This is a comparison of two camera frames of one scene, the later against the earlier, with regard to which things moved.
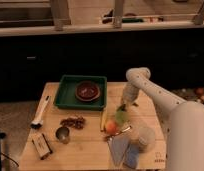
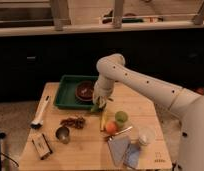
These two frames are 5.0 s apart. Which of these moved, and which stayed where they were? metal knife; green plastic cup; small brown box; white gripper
Moved: white gripper
Stayed: metal knife; small brown box; green plastic cup
